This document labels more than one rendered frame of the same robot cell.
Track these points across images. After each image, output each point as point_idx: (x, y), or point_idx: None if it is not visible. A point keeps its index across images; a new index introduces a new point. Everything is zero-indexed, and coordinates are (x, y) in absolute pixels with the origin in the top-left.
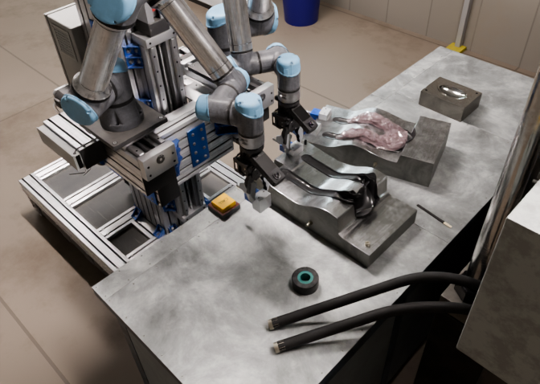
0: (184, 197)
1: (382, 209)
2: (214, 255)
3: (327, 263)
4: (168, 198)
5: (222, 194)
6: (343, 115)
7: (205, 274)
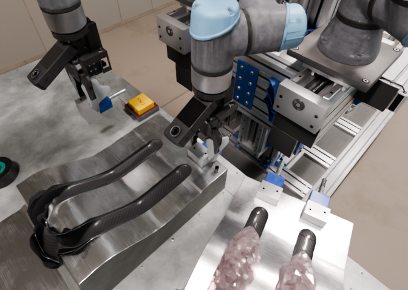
0: (243, 125)
1: (50, 281)
2: None
3: (19, 202)
4: (182, 80)
5: (151, 101)
6: (325, 250)
7: (59, 99)
